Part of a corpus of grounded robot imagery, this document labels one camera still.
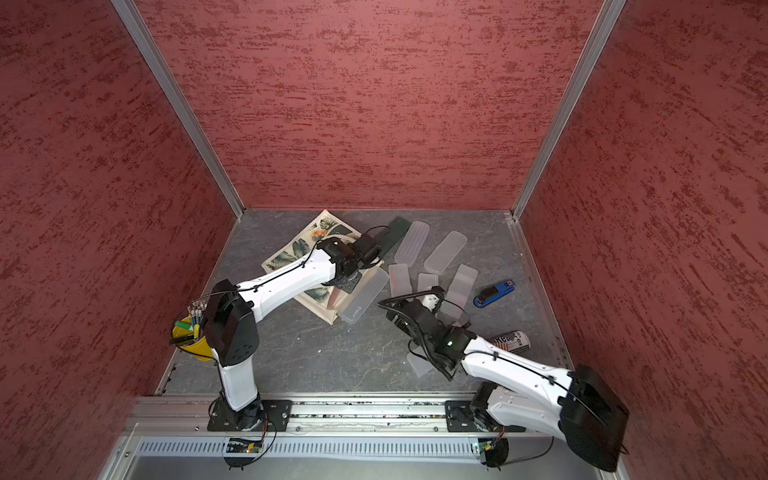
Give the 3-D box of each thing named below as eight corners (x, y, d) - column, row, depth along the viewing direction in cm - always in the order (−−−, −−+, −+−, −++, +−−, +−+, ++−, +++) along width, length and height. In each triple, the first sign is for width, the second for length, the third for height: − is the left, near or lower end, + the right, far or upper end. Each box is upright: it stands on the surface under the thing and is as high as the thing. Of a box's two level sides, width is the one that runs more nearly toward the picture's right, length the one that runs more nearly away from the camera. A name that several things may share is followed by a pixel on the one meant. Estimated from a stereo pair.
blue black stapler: (478, 309, 96) (481, 304, 93) (471, 300, 98) (473, 294, 95) (513, 290, 100) (516, 284, 98) (505, 281, 103) (508, 276, 100)
